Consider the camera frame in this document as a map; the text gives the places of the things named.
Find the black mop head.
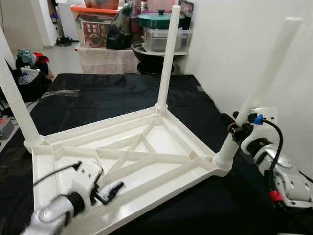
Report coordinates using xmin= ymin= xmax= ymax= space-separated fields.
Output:
xmin=56 ymin=37 xmax=74 ymax=47

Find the brown basin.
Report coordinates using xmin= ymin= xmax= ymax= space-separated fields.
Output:
xmin=83 ymin=0 xmax=120 ymax=9

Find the clear plastic storage box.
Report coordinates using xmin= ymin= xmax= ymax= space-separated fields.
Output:
xmin=142 ymin=27 xmax=192 ymax=53

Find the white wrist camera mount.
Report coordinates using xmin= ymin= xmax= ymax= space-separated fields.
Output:
xmin=242 ymin=108 xmax=278 ymax=152
xmin=68 ymin=159 xmax=103 ymax=201

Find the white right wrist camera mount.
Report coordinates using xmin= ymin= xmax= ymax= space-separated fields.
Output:
xmin=242 ymin=108 xmax=278 ymax=152

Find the white plastic table leg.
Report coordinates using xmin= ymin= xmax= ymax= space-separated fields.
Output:
xmin=211 ymin=16 xmax=304 ymax=177
xmin=156 ymin=5 xmax=181 ymax=116
xmin=0 ymin=29 xmax=45 ymax=150

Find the white plastic table top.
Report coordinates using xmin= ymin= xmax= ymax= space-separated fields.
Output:
xmin=24 ymin=105 xmax=233 ymax=235

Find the black cloth cover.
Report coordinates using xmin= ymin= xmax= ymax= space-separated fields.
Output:
xmin=0 ymin=73 xmax=313 ymax=235

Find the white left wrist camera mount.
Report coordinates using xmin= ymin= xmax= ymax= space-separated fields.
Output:
xmin=68 ymin=159 xmax=103 ymax=201

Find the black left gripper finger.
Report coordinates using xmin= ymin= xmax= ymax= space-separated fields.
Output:
xmin=100 ymin=181 xmax=125 ymax=205

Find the grey charger with red label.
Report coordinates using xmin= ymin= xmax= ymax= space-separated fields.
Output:
xmin=0 ymin=116 xmax=15 ymax=140

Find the beige cloth covered table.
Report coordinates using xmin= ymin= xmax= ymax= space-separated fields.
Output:
xmin=77 ymin=47 xmax=142 ymax=75

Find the dark printed packet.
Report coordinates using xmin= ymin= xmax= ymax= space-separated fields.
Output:
xmin=179 ymin=0 xmax=195 ymax=18

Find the flat clear plastic strip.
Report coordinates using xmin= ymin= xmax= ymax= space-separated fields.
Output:
xmin=39 ymin=90 xmax=81 ymax=98

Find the green pot lid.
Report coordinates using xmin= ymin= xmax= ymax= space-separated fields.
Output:
xmin=137 ymin=11 xmax=186 ymax=29

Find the open black suitcase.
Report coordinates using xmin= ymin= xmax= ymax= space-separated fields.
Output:
xmin=0 ymin=54 xmax=52 ymax=103

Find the white plastic bag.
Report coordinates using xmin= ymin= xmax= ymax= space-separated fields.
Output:
xmin=20 ymin=68 xmax=41 ymax=79

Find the teal plush toy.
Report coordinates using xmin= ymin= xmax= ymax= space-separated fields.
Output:
xmin=17 ymin=49 xmax=37 ymax=67

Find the white shelf board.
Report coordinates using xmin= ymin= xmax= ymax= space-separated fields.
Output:
xmin=142 ymin=49 xmax=189 ymax=55

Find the black wok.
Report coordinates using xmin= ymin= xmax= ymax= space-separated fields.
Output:
xmin=131 ymin=42 xmax=189 ymax=74

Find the clear storage box orange lid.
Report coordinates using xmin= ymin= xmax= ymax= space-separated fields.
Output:
xmin=71 ymin=5 xmax=120 ymax=48

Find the red cable tag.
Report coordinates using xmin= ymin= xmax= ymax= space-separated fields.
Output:
xmin=269 ymin=190 xmax=284 ymax=202

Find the red cloth item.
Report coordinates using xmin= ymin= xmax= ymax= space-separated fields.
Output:
xmin=34 ymin=53 xmax=50 ymax=64

